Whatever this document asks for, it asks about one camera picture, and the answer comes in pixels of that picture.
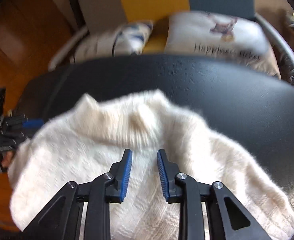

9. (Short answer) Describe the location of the black leather folding bench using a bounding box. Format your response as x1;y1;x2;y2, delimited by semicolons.
15;54;294;209

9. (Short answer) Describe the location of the deer print cushion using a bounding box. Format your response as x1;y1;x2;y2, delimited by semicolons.
164;11;281;78

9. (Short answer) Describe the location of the cream knitted sweater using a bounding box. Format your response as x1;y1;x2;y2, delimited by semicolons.
8;90;294;239

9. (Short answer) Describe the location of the triangle pattern cushion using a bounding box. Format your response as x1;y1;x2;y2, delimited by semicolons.
70;20;154;63

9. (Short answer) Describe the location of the tricolour fabric sofa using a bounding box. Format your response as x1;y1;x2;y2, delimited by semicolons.
48;0;294;86

